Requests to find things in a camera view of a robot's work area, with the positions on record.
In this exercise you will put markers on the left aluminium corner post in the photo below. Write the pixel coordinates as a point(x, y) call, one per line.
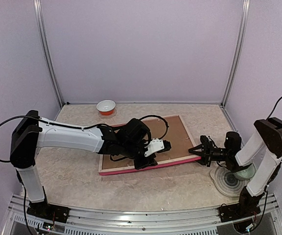
point(45, 47)

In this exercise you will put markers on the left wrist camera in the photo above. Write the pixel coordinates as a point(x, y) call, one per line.
point(157, 146)

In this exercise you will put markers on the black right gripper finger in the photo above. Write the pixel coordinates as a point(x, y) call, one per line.
point(197, 150)
point(204, 162)

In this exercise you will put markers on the orange white bowl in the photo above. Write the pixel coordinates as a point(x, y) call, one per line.
point(106, 107)

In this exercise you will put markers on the green ceramic bowl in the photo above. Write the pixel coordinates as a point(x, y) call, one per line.
point(246, 174)

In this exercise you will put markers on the pink wooden picture frame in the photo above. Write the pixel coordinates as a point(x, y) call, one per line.
point(175, 162)

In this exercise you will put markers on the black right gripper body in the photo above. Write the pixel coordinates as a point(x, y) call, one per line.
point(218, 154)

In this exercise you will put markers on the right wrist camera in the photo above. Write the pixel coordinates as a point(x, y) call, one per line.
point(206, 141)

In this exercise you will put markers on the right aluminium corner post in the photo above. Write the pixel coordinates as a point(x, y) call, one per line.
point(237, 52)

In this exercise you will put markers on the white swirl plate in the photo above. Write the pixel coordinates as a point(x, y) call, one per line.
point(226, 183)

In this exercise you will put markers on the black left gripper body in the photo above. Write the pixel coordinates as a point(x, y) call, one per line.
point(131, 150)

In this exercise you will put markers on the aluminium corner post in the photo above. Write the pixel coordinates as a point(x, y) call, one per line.
point(237, 52)
point(45, 47)

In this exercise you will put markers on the aluminium front rail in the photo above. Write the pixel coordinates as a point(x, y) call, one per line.
point(82, 221)

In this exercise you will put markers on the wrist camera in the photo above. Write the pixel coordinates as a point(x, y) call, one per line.
point(206, 141)
point(157, 146)

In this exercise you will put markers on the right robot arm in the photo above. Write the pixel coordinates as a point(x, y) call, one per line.
point(265, 142)

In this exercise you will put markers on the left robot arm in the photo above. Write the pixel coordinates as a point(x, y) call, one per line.
point(35, 132)

